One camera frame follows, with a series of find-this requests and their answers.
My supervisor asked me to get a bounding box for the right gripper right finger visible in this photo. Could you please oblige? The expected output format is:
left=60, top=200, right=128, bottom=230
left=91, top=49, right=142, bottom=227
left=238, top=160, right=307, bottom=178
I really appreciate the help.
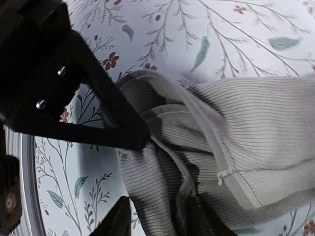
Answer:
left=177, top=195, right=236, bottom=236

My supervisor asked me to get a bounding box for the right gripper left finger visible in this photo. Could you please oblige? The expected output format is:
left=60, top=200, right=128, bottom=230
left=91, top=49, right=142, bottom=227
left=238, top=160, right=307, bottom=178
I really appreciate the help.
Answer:
left=90, top=196, right=131, bottom=236

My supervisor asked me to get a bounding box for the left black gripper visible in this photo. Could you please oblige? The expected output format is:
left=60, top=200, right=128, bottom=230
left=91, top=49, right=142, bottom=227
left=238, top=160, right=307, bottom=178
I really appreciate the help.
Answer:
left=0, top=0, right=71, bottom=118

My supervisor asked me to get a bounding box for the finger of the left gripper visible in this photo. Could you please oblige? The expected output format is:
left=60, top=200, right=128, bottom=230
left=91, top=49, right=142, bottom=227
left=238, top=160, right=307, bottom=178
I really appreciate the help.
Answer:
left=3, top=31, right=149, bottom=149

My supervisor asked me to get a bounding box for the grey underwear cream waistband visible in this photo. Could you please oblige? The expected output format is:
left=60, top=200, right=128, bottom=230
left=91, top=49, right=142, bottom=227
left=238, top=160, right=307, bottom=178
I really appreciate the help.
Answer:
left=116, top=70, right=315, bottom=236

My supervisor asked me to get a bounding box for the floral table cloth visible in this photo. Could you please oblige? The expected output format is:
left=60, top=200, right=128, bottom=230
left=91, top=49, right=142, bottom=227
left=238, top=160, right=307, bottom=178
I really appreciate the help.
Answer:
left=34, top=0, right=315, bottom=236

